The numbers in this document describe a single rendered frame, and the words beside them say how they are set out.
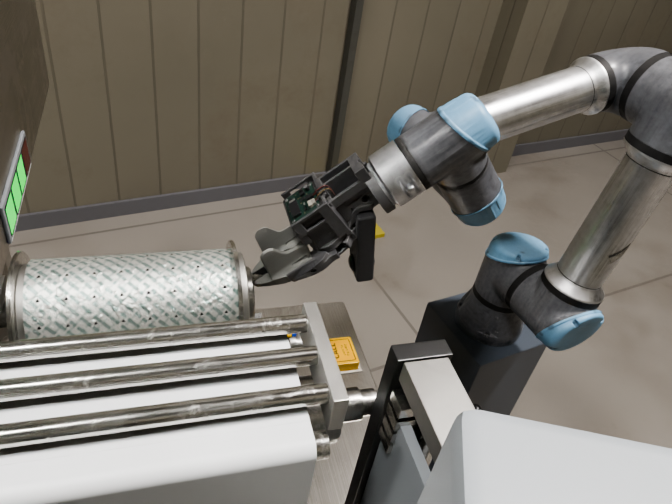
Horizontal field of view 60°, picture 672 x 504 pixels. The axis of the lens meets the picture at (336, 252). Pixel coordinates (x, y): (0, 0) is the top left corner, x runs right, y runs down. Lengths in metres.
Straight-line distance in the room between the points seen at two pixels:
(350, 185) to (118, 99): 2.14
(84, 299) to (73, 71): 2.06
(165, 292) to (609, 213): 0.72
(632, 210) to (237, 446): 0.81
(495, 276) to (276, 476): 0.86
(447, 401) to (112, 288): 0.42
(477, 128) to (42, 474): 0.55
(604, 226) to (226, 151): 2.27
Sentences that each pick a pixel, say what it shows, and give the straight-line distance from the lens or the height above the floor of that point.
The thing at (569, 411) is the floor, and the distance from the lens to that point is 2.57.
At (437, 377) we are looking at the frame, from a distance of 0.47.
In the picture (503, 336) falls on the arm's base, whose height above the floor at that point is 0.93.
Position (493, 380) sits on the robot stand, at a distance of 1.36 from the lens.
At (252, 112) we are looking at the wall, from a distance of 2.99.
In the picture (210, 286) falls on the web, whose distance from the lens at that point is 0.71.
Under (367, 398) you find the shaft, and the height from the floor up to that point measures 1.35.
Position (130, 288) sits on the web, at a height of 1.30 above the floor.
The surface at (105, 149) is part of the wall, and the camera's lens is 2.89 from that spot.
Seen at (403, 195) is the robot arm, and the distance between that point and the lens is 0.71.
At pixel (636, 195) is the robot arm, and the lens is 1.05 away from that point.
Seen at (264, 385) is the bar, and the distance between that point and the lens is 0.44.
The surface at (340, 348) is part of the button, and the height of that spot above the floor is 0.92.
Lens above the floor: 1.79
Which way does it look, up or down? 38 degrees down
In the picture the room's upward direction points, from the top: 10 degrees clockwise
